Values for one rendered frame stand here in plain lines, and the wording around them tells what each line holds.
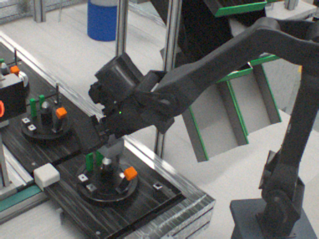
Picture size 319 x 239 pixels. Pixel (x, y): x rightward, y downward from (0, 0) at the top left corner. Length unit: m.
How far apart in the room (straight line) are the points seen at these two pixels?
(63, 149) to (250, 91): 0.51
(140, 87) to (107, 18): 1.08
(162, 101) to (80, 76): 0.91
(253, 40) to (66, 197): 0.55
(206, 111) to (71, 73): 0.66
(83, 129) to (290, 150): 0.36
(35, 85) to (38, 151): 0.30
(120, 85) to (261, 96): 0.58
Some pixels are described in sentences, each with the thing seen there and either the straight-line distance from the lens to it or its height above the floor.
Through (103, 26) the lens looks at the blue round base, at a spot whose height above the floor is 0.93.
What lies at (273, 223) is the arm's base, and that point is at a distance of 0.80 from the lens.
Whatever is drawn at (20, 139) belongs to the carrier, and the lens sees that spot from 1.12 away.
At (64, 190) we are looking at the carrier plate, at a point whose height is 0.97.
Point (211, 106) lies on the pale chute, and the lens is 1.07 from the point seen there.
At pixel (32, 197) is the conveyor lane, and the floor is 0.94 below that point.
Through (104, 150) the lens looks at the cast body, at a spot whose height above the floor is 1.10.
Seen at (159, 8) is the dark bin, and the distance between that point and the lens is 1.01.
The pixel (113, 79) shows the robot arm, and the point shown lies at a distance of 0.71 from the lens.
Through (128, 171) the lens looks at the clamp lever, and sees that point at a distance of 0.86.
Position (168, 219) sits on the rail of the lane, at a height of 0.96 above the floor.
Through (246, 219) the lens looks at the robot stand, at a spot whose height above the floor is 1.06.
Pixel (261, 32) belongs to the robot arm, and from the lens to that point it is 0.60.
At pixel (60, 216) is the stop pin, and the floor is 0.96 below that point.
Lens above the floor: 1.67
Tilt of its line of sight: 36 degrees down
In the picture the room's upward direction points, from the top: 6 degrees clockwise
